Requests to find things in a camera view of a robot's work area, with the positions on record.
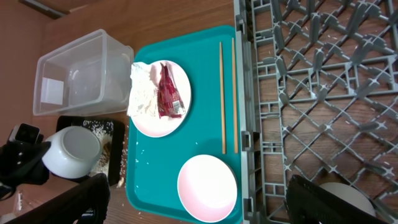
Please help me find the red snack wrapper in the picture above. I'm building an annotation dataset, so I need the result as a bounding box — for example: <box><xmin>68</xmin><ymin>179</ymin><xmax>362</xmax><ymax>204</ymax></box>
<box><xmin>157</xmin><ymin>63</ymin><xmax>185</xmax><ymax>118</ymax></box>

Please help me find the black rectangular tray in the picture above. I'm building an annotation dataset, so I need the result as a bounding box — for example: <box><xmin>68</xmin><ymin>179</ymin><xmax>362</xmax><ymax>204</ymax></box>
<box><xmin>56</xmin><ymin>116</ymin><xmax>125</xmax><ymax>185</ymax></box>

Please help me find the clear plastic waste bin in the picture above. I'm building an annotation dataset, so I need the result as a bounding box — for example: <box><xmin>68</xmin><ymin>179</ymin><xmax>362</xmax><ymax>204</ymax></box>
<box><xmin>32</xmin><ymin>29</ymin><xmax>134</xmax><ymax>116</ymax></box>

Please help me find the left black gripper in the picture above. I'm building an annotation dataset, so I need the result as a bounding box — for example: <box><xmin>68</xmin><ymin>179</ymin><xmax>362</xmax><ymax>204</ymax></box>
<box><xmin>1</xmin><ymin>141</ymin><xmax>51</xmax><ymax>199</ymax></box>

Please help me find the pink shallow bowl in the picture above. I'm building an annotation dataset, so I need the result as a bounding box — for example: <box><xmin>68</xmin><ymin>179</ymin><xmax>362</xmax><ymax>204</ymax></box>
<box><xmin>177</xmin><ymin>154</ymin><xmax>238</xmax><ymax>223</ymax></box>

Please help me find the teal plastic serving tray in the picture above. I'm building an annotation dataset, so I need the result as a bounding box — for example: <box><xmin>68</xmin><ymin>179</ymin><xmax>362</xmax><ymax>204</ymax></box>
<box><xmin>126</xmin><ymin>26</ymin><xmax>241</xmax><ymax>222</ymax></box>

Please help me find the white rice pile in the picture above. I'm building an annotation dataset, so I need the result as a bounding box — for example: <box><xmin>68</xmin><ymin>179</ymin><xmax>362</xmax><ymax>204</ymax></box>
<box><xmin>82</xmin><ymin>119</ymin><xmax>125</xmax><ymax>185</ymax></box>

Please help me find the left wooden chopstick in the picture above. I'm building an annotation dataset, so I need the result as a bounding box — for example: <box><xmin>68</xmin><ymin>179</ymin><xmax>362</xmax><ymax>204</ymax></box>
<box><xmin>219</xmin><ymin>42</ymin><xmax>226</xmax><ymax>154</ymax></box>

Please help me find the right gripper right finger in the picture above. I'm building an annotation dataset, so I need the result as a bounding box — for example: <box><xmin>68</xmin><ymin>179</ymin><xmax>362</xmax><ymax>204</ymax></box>
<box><xmin>284</xmin><ymin>175</ymin><xmax>384</xmax><ymax>224</ymax></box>

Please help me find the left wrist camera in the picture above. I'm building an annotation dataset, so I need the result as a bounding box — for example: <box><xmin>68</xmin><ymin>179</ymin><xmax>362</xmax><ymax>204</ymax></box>
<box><xmin>8</xmin><ymin>123</ymin><xmax>40</xmax><ymax>144</ymax></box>

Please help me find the grey plastic dishwasher rack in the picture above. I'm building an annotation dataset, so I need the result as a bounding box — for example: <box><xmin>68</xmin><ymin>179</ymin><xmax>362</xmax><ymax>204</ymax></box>
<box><xmin>234</xmin><ymin>0</ymin><xmax>397</xmax><ymax>223</ymax></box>

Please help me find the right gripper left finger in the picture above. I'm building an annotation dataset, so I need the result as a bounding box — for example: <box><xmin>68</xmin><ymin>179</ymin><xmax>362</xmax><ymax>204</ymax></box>
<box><xmin>7</xmin><ymin>174</ymin><xmax>111</xmax><ymax>224</ymax></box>

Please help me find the right wooden chopstick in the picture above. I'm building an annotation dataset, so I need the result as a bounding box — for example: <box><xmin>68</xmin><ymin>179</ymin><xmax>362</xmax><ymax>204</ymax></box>
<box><xmin>231</xmin><ymin>38</ymin><xmax>239</xmax><ymax>154</ymax></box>

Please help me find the white round plate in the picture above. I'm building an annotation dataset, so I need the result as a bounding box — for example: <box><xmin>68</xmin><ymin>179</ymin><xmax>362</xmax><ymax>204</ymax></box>
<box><xmin>130</xmin><ymin>60</ymin><xmax>192</xmax><ymax>138</ymax></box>

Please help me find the white napkin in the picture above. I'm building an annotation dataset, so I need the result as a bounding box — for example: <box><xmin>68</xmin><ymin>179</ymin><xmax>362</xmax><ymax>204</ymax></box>
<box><xmin>127</xmin><ymin>62</ymin><xmax>159</xmax><ymax>117</ymax></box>

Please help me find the grey bowl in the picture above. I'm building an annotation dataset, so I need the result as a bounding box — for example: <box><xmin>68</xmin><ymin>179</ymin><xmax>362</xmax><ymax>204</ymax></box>
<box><xmin>42</xmin><ymin>126</ymin><xmax>102</xmax><ymax>179</ymax></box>

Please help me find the wooden chopstick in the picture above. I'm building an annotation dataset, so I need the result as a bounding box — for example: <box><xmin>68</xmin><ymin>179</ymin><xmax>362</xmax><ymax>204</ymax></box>
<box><xmin>219</xmin><ymin>42</ymin><xmax>226</xmax><ymax>154</ymax></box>
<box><xmin>231</xmin><ymin>38</ymin><xmax>239</xmax><ymax>154</ymax></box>

